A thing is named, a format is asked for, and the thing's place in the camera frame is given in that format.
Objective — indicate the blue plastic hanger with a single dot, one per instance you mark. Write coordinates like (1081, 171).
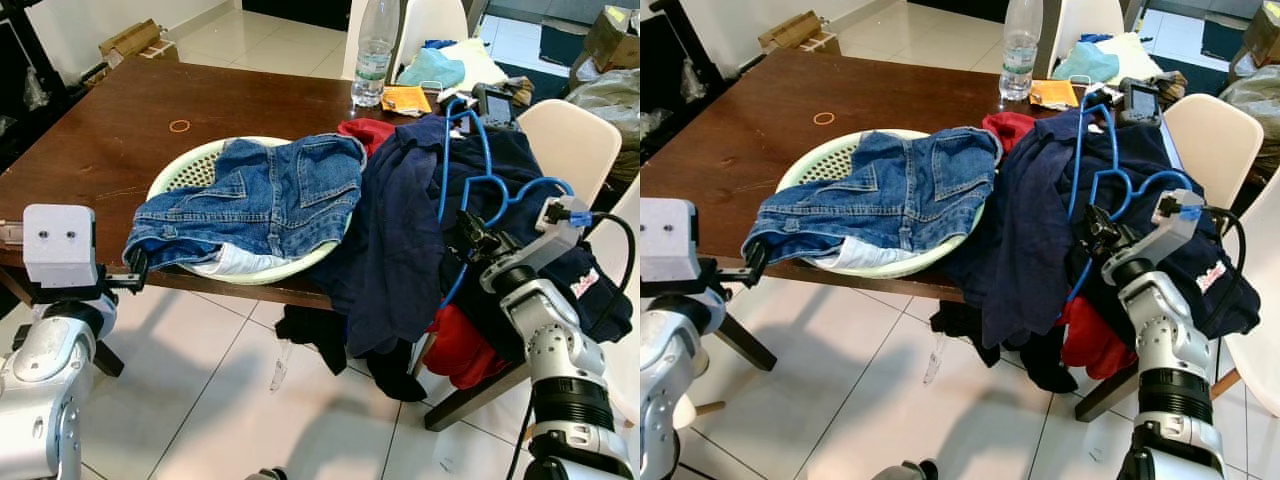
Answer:
(1165, 178)
(540, 184)

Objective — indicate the blue denim shorts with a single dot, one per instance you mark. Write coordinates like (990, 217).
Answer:
(260, 200)
(890, 190)

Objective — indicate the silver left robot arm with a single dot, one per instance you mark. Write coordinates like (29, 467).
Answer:
(40, 380)
(675, 380)

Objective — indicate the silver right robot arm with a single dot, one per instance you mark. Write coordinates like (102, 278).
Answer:
(555, 340)
(1165, 340)

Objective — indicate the dark navy garment with label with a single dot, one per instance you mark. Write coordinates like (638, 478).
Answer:
(1145, 150)
(508, 160)

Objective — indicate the navy blue garment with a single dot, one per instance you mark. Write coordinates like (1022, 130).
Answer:
(1015, 240)
(385, 240)

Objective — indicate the green plastic basket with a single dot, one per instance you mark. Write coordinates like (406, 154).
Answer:
(195, 165)
(825, 160)

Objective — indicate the dark brown wooden table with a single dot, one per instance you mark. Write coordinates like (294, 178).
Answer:
(760, 140)
(130, 150)

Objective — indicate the black handheld device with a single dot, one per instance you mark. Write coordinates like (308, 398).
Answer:
(497, 105)
(1142, 100)

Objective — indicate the black garment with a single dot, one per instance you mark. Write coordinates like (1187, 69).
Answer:
(390, 375)
(1045, 368)

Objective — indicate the orange rubber band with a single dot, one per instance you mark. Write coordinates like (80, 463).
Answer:
(171, 127)
(814, 118)

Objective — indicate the orange snack packet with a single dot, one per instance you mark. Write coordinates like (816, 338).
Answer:
(1052, 93)
(405, 98)

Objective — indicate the clear plastic wrapper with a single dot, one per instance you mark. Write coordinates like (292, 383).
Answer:
(933, 360)
(280, 368)

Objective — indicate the teal cloth bag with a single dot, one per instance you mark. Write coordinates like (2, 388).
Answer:
(1085, 62)
(430, 70)

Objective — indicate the pale yellow cloth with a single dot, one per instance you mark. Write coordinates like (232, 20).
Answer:
(480, 60)
(1135, 55)

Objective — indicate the clear plastic water bottle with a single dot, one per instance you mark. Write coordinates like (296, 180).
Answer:
(375, 70)
(1020, 65)

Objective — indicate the grey plastic bag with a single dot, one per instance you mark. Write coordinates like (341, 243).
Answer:
(605, 100)
(1255, 110)

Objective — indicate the black shelf unit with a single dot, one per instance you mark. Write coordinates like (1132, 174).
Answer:
(665, 60)
(30, 70)

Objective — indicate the cardboard box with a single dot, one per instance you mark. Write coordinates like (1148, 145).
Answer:
(135, 40)
(612, 35)
(1262, 35)
(795, 32)

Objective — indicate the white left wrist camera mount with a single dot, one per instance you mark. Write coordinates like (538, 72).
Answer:
(60, 250)
(668, 240)

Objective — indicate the light grey right wrist camera mount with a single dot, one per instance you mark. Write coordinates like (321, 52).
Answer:
(1172, 222)
(560, 228)

